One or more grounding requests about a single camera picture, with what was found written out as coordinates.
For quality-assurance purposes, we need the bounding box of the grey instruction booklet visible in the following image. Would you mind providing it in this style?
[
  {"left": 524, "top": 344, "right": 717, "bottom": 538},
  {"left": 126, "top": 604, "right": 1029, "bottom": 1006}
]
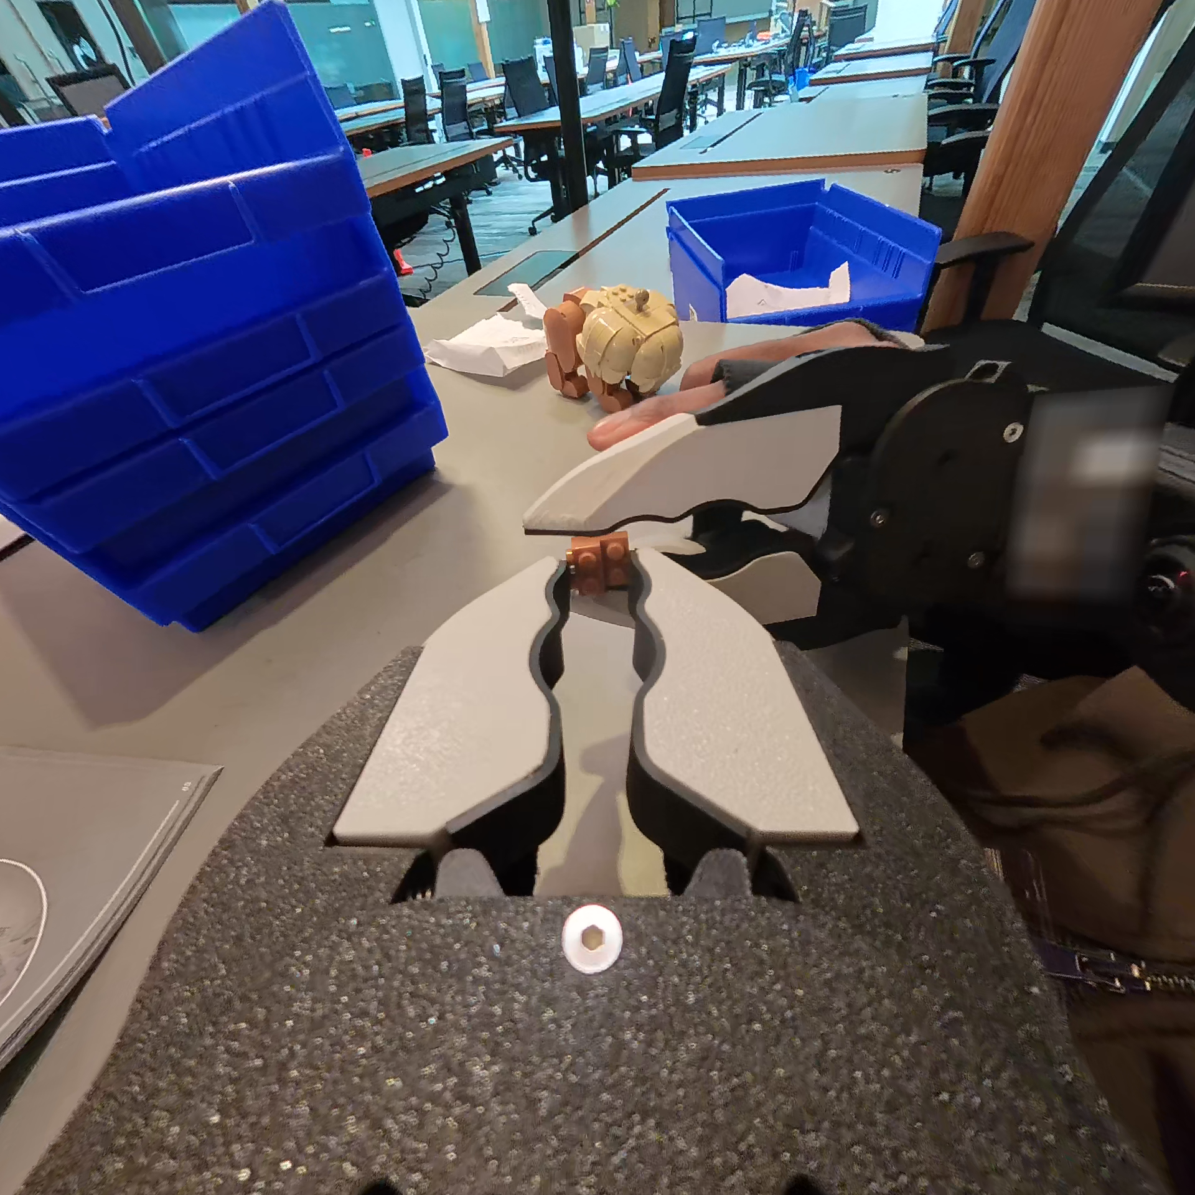
[{"left": 0, "top": 747, "right": 223, "bottom": 1077}]

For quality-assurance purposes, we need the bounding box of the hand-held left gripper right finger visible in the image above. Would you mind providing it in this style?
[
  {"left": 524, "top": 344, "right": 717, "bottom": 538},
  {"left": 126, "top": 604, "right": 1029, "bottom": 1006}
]
[{"left": 624, "top": 549, "right": 862, "bottom": 846}]

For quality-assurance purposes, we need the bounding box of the black office chair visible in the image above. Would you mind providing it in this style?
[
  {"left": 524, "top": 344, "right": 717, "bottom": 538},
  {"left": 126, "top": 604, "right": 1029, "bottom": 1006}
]
[{"left": 934, "top": 65, "right": 1195, "bottom": 384}]

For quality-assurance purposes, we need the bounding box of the small blue storage bin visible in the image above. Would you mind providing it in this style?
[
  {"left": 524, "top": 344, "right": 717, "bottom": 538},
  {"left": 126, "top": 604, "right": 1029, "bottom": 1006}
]
[{"left": 665, "top": 178, "right": 946, "bottom": 336}]

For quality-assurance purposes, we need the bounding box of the tan brown brick toy figure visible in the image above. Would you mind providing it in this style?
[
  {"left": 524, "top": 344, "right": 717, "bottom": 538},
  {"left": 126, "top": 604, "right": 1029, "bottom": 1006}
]
[{"left": 542, "top": 284, "right": 688, "bottom": 414}]

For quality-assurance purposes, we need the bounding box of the person's brown jacket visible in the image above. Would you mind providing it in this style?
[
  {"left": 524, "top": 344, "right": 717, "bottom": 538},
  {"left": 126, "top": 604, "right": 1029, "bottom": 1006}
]
[{"left": 911, "top": 663, "right": 1195, "bottom": 1195}]

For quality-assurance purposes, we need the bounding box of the long wooden table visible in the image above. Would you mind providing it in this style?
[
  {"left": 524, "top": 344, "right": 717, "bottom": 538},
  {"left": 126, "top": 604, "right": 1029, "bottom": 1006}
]
[{"left": 631, "top": 89, "right": 928, "bottom": 185}]

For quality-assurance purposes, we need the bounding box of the torn white paper bag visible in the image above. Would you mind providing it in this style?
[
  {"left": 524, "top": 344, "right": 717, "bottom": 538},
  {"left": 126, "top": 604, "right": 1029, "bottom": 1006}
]
[{"left": 423, "top": 284, "right": 553, "bottom": 385}]

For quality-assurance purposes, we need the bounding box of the grey desk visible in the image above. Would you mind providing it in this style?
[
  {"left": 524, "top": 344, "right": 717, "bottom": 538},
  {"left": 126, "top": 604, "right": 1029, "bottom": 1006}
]
[{"left": 0, "top": 169, "right": 934, "bottom": 1195}]

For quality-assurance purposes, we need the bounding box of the small orange brick assembly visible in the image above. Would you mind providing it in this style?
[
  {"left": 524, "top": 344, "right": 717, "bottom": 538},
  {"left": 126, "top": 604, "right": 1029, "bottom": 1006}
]
[{"left": 566, "top": 532, "right": 634, "bottom": 597}]

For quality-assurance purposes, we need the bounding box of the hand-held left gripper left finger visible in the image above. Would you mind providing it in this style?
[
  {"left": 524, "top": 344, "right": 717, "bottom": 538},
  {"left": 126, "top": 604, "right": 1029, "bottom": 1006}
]
[{"left": 331, "top": 555, "right": 567, "bottom": 852}]

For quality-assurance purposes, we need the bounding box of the white paper sheet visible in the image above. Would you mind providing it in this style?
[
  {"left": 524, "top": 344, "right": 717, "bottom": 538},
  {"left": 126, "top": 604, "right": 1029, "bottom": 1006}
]
[{"left": 722, "top": 262, "right": 854, "bottom": 323}]

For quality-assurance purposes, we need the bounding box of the person's right hand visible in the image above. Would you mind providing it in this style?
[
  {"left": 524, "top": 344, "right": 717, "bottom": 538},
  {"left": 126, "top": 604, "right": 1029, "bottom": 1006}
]
[{"left": 587, "top": 320, "right": 920, "bottom": 455}]

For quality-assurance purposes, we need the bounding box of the wooden pillar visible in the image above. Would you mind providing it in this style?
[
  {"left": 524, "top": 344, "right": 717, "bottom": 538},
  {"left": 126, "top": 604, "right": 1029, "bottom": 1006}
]
[{"left": 923, "top": 0, "right": 1172, "bottom": 337}]

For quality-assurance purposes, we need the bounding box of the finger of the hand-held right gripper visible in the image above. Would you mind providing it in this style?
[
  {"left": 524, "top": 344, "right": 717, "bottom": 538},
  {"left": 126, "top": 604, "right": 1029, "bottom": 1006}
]
[
  {"left": 522, "top": 404, "right": 846, "bottom": 540},
  {"left": 707, "top": 542, "right": 825, "bottom": 629}
]

